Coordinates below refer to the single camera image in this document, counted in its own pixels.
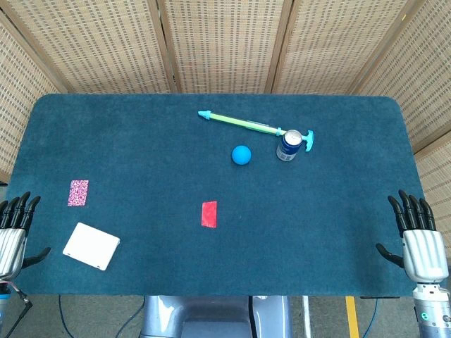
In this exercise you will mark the woven bamboo screen panel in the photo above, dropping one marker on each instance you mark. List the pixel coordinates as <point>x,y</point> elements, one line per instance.
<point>17,105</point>
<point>225,45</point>
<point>105,45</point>
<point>423,88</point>
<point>338,45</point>

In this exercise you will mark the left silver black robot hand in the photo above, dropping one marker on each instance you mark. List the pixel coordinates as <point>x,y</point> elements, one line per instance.
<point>12,250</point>

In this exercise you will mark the green cyan hand pump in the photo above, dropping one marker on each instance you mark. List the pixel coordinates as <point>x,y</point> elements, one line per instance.
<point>239,122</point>

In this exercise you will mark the blue soda can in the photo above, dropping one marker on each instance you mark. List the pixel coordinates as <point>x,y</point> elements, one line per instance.
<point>289,149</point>

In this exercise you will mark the blue-grey robot torso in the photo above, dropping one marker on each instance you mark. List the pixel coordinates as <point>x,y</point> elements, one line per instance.
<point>197,317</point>

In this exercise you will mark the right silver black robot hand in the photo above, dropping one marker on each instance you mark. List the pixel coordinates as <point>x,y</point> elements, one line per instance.
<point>424,253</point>

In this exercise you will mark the blue ball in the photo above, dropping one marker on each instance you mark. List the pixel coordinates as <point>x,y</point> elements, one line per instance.
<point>241,155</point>

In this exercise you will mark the white square flat box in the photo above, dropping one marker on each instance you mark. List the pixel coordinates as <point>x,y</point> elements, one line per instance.
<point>91,245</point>

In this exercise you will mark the teal carpet table cover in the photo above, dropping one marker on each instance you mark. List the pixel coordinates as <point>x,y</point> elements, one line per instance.
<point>158,158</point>

